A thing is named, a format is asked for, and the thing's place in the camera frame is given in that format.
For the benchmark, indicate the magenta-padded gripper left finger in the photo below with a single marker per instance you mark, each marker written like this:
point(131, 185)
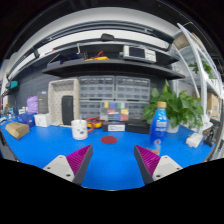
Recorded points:
point(61, 166)

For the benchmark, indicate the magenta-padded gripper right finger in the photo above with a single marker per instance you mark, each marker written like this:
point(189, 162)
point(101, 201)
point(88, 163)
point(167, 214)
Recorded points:
point(163, 166)

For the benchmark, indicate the blue drink bottle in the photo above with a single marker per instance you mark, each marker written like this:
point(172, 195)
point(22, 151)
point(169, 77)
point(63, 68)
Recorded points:
point(158, 128)

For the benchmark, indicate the white mug with face print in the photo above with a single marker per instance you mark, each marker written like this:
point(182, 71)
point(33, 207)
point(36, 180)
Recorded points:
point(79, 130)

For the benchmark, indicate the white adapter block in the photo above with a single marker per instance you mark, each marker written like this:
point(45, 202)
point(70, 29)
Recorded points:
point(194, 140)

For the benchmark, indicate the flat black case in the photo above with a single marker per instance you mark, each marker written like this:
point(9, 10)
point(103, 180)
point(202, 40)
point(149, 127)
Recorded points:
point(137, 126)

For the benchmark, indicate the small white carton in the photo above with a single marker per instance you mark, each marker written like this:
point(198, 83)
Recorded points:
point(42, 120)

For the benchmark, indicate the yellow and red hand tool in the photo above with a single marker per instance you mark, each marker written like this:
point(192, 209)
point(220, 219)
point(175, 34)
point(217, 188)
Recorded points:
point(94, 124)

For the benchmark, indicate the flat round red coaster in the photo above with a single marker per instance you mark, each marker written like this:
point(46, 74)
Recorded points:
point(109, 140)

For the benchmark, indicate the tall black speaker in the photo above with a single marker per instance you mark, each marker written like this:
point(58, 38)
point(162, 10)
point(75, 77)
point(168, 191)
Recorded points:
point(67, 110)

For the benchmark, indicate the brown cardboard box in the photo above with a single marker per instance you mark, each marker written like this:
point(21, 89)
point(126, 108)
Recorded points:
point(17, 130)

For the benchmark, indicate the blue box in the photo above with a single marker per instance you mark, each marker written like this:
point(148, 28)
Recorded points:
point(26, 119)

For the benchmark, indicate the black clamp device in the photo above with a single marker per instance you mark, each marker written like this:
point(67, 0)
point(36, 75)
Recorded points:
point(212, 133)

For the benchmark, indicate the potted green leafy plant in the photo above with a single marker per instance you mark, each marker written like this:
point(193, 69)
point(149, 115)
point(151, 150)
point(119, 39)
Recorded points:
point(181, 106)

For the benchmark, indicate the dark grey carton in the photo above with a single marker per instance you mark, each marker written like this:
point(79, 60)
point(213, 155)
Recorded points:
point(42, 102)

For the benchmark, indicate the beige perforated tray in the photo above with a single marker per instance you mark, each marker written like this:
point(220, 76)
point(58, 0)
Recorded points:
point(55, 100)

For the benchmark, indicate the purple plastic bag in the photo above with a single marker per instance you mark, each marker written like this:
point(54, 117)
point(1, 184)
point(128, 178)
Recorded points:
point(32, 104)

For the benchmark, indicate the clear box with coloured parts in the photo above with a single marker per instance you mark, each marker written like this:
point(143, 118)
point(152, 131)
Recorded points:
point(114, 111)

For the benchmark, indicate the white shelf unit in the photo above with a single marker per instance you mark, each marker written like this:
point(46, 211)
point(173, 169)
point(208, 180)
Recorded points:
point(201, 66)

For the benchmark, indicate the black overhead shelf unit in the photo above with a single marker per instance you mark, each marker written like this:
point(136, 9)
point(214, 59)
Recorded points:
point(110, 68)

